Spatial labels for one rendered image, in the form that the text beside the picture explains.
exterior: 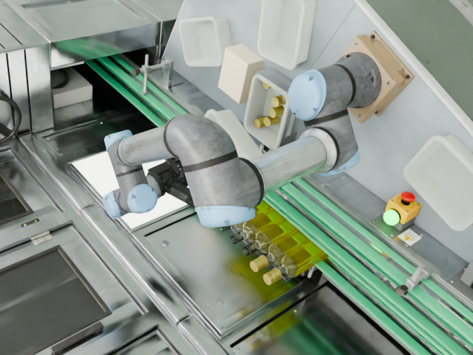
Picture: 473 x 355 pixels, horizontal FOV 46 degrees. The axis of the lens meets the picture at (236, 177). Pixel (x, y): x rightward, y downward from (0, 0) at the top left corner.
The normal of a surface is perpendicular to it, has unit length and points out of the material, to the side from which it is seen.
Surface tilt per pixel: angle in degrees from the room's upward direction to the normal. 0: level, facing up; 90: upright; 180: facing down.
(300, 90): 9
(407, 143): 0
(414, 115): 0
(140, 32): 90
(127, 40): 90
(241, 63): 0
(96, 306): 90
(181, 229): 90
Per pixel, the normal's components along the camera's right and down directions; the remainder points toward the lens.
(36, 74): 0.65, 0.55
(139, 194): 0.51, -0.04
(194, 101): 0.15, -0.77
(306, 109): -0.79, 0.17
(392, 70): 0.37, -0.53
